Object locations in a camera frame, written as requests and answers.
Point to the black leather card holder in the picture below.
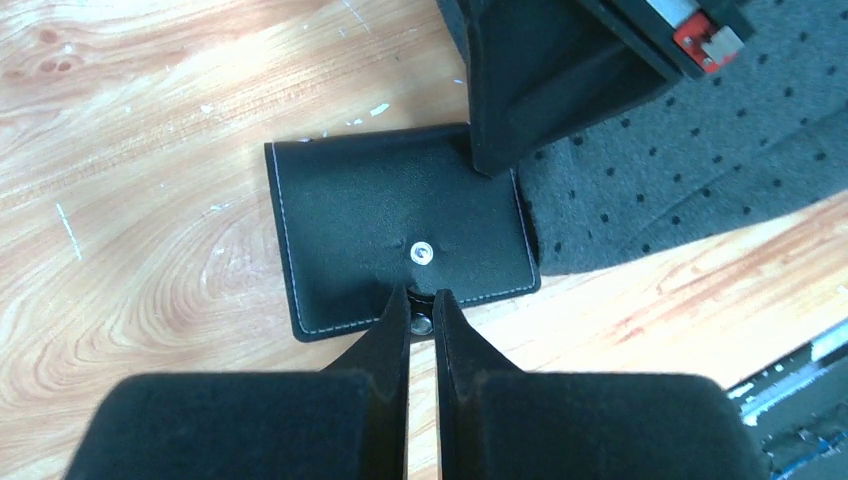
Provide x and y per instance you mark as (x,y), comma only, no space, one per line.
(358,215)

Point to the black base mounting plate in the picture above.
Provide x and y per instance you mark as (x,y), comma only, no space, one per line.
(795,409)

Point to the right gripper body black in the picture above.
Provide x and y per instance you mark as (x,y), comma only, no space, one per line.
(678,38)

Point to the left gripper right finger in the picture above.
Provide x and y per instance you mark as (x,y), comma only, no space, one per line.
(498,421)

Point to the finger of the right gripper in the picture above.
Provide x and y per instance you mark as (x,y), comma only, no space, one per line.
(539,71)

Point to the dark grey dotted cloth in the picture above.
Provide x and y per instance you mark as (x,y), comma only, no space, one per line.
(761,138)

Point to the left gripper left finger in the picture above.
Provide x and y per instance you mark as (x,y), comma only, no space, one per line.
(346,421)

